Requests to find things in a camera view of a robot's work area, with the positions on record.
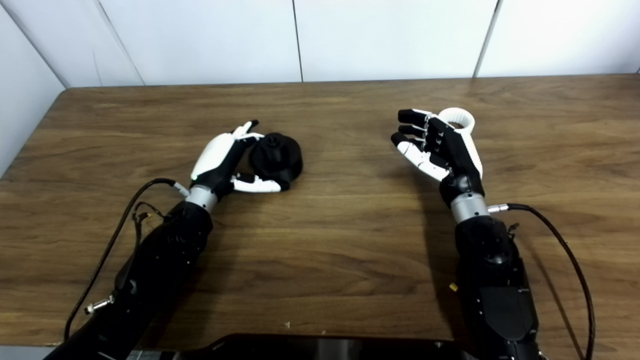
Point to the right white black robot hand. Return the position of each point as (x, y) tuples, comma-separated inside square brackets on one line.
[(455, 155)]

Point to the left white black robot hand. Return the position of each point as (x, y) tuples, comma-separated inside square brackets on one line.
[(215, 155)]

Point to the round black plastic part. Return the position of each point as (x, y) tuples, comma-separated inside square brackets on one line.
[(282, 160)]

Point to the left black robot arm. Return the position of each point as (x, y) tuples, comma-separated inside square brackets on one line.
[(160, 260)]

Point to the glossy black robot torso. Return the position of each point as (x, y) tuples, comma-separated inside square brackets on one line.
[(325, 350)]

